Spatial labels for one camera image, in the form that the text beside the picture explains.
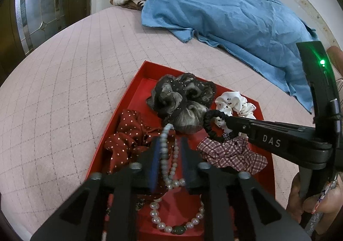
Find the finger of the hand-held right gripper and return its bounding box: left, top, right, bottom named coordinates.
left=226, top=116, right=318, bottom=138
left=248, top=124, right=334, bottom=170

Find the white printed scrunchie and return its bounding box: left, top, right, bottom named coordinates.
left=214, top=91, right=257, bottom=139

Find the small black scrunchie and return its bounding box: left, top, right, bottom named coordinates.
left=202, top=110, right=231, bottom=141

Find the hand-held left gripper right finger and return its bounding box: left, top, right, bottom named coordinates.
left=181, top=138, right=313, bottom=241

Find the dark grey mesh scrunchie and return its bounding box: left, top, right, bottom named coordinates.
left=146, top=73, right=217, bottom=135

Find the blue cloth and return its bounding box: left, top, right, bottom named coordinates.
left=141, top=0, right=319, bottom=113

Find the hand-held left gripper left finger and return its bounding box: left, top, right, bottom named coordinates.
left=30, top=138, right=162, bottom=241

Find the red plaid scrunchie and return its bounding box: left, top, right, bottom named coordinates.
left=197, top=136, right=269, bottom=176

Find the wooden door with stained glass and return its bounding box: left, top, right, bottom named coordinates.
left=0, top=0, right=93, bottom=79

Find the pearl bracelet with green bead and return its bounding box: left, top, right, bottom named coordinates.
left=149, top=198, right=206, bottom=236

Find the red tray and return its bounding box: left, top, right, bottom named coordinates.
left=85, top=60, right=276, bottom=241

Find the person's right hand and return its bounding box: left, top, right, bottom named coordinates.
left=285, top=174, right=343, bottom=231

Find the white pearl necklace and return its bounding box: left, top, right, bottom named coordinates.
left=158, top=123, right=187, bottom=190

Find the colourful beaded cord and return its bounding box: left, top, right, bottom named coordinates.
left=311, top=179, right=338, bottom=215

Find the red polka dot scrunchie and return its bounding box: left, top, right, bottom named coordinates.
left=104, top=108, right=177, bottom=196

